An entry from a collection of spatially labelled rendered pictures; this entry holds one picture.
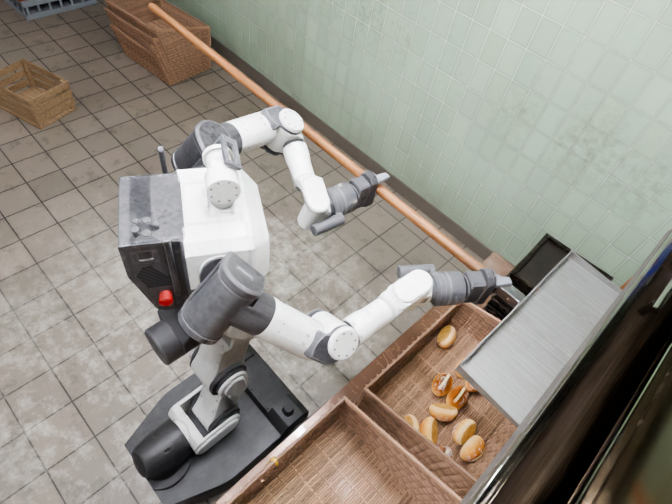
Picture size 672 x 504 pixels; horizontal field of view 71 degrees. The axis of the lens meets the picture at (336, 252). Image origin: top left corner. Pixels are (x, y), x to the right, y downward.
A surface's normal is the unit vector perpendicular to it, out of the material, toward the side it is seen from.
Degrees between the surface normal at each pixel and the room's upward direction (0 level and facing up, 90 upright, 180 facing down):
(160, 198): 1
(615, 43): 90
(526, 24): 90
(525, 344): 0
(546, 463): 11
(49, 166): 0
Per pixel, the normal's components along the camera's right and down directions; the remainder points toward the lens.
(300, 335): 0.54, 0.24
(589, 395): 0.26, -0.48
